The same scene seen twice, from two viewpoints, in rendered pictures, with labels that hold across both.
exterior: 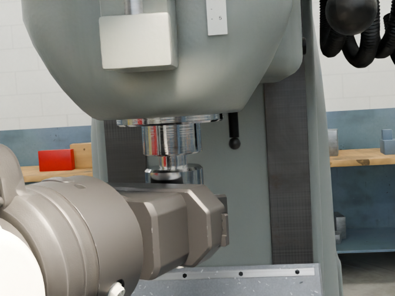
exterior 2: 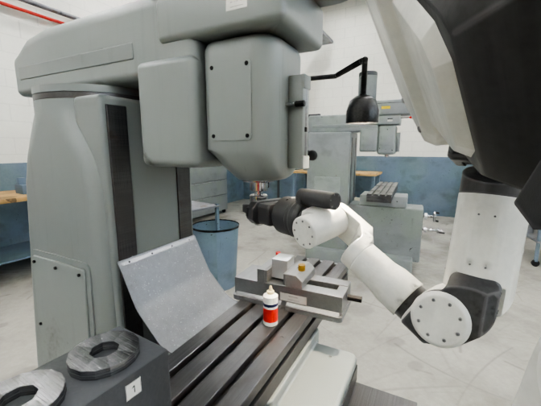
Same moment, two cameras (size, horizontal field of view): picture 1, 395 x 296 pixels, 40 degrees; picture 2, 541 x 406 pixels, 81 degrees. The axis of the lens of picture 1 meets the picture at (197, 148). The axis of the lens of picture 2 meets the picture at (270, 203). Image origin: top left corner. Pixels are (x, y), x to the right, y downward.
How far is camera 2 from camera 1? 0.76 m
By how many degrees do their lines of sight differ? 67
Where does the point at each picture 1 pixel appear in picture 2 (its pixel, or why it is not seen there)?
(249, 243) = (171, 232)
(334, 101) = not seen: outside the picture
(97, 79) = (283, 170)
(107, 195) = not seen: hidden behind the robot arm
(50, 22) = (277, 153)
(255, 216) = (173, 220)
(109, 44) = (303, 163)
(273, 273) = (182, 242)
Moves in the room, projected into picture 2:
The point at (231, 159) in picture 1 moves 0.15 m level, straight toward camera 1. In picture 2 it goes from (165, 196) to (202, 199)
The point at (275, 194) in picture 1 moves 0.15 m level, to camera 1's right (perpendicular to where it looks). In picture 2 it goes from (180, 209) to (205, 202)
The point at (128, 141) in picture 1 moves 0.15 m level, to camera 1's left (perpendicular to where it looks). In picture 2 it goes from (125, 190) to (74, 198)
